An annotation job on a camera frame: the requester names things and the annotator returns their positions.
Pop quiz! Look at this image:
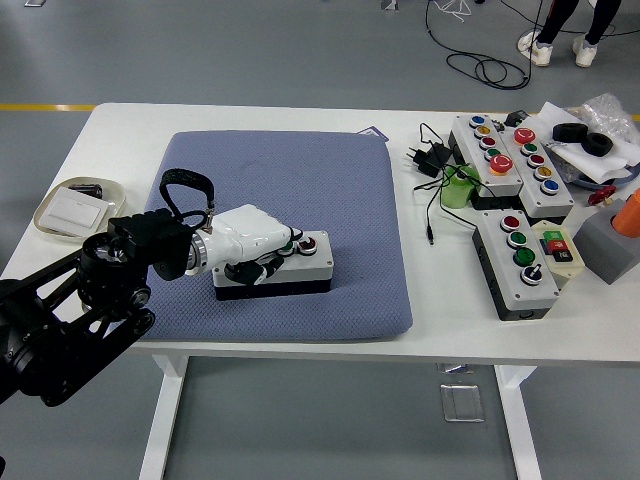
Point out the red valve knob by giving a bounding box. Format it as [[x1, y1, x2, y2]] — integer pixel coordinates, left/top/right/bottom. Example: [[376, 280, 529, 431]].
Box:
[[588, 184, 620, 206]]

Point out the cream three-button switch box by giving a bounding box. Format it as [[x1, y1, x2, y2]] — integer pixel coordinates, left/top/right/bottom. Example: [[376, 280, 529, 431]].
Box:
[[530, 219, 586, 290]]

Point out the purple white card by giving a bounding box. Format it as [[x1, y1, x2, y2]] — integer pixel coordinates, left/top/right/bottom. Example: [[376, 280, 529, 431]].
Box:
[[355, 124, 391, 144]]

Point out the black power adapter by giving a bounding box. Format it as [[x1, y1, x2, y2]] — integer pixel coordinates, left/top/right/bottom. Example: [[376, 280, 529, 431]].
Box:
[[403, 141, 454, 178]]

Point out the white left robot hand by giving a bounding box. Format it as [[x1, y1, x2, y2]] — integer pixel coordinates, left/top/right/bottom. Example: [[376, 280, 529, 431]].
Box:
[[204, 203, 304, 289]]

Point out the grey block holder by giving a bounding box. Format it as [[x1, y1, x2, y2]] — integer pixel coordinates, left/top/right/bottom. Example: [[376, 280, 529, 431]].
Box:
[[573, 197, 640, 286]]

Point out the blue-grey fabric mat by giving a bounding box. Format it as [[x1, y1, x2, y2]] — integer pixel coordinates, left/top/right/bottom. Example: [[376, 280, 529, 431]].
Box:
[[141, 130, 415, 344]]

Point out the blue ring plate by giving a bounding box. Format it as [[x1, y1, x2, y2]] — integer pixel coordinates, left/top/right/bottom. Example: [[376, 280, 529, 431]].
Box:
[[569, 167, 640, 191]]

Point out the white paper sheet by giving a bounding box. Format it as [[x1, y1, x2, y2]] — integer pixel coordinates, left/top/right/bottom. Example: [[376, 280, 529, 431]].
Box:
[[537, 101, 640, 184]]

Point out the person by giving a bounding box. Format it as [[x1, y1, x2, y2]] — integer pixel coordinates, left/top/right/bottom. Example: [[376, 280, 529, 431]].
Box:
[[517, 0, 626, 69]]

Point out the white wall switch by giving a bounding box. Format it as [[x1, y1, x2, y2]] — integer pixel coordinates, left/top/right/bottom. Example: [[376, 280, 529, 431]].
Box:
[[39, 187, 112, 236]]

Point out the orange cylinder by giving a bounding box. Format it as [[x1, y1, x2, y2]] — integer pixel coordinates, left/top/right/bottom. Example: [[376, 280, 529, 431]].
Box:
[[613, 188, 640, 241]]

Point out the green tape roll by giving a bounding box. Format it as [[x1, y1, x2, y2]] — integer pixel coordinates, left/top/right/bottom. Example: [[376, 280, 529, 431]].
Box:
[[440, 164, 482, 210]]

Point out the grey five-button control box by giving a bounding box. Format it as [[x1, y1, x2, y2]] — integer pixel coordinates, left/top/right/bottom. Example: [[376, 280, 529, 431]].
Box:
[[499, 127, 577, 220], [449, 114, 525, 201]]

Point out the white table leg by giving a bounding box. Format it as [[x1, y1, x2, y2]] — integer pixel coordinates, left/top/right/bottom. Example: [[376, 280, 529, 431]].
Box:
[[494, 364, 544, 480], [138, 353, 191, 480]]

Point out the clear bubble wrap bag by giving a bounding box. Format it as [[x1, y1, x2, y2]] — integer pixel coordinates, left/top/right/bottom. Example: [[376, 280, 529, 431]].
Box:
[[564, 93, 639, 151]]

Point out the dark red small item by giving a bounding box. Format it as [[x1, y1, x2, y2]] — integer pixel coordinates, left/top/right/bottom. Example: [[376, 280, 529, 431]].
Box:
[[67, 183, 106, 200]]

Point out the black adapter cord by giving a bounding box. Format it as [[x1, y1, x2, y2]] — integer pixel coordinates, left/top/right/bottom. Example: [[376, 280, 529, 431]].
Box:
[[413, 122, 489, 246]]

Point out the beige shallow tray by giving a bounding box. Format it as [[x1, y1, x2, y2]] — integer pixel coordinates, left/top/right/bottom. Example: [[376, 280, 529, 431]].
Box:
[[32, 175, 126, 246]]

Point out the black floor cable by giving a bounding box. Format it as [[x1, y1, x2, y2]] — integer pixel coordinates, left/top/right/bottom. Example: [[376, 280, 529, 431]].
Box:
[[424, 0, 551, 91]]

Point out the clear floor plate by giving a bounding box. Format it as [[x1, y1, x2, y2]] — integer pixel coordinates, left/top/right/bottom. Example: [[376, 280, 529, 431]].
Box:
[[438, 382, 486, 424]]

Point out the grey four-button control box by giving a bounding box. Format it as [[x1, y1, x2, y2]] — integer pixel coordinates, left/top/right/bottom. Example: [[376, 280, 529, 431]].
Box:
[[472, 209, 562, 322], [212, 229, 334, 302]]

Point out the white floor cord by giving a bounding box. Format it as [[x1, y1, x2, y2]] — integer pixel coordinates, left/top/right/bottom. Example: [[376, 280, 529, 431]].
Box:
[[432, 0, 474, 24]]

